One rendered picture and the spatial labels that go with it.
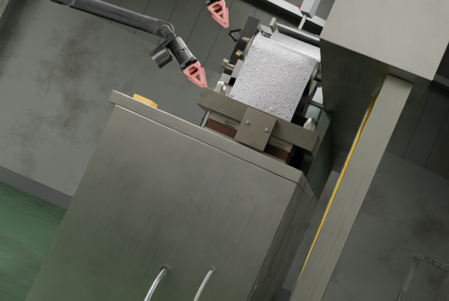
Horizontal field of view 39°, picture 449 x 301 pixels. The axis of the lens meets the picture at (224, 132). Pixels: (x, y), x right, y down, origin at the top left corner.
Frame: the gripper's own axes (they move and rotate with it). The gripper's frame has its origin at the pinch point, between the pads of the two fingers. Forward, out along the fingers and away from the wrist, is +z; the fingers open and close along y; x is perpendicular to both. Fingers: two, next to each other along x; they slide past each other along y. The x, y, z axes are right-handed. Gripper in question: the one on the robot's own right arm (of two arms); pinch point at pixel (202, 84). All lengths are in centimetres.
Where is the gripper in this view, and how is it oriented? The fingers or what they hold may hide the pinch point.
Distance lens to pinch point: 224.8
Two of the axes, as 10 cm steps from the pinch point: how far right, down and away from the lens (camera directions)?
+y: -1.5, -1.6, -9.8
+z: 5.4, 8.1, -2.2
